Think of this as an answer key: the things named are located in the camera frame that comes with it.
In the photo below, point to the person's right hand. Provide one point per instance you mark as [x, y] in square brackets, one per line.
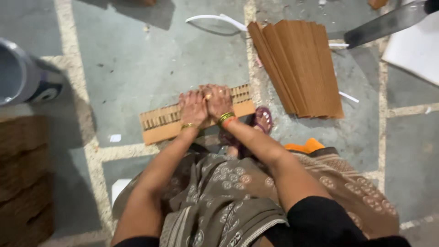
[217, 101]

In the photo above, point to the person's left hand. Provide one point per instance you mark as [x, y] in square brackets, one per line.
[192, 108]

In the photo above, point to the person's left fingers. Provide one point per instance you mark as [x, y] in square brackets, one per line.
[192, 96]

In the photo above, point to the person's right fingers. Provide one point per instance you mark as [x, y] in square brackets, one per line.
[216, 90]

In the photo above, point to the brown corrugated cardboard strip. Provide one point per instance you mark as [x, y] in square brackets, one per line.
[164, 123]

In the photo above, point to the gold bangle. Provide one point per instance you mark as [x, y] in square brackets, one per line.
[188, 126]

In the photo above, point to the gold and orange bangles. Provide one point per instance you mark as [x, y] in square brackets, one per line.
[227, 118]

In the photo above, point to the purple sandal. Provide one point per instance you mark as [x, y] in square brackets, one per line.
[263, 118]

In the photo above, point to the stack of brown cardboard sheets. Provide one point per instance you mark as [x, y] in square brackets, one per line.
[298, 67]

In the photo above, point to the white paper scrap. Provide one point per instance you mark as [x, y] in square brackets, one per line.
[115, 138]

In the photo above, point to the orange cloth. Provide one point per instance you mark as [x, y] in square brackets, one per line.
[305, 146]

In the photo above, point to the brown patterned garment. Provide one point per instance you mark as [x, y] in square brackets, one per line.
[240, 202]

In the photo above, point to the grey plastic drum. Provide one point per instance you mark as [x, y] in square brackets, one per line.
[20, 77]

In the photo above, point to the large metal knife blade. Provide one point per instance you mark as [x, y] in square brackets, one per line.
[380, 25]

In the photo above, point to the stack of brown corrugated cardboard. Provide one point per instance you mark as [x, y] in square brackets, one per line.
[24, 178]

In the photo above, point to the white board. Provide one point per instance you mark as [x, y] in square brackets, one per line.
[416, 48]

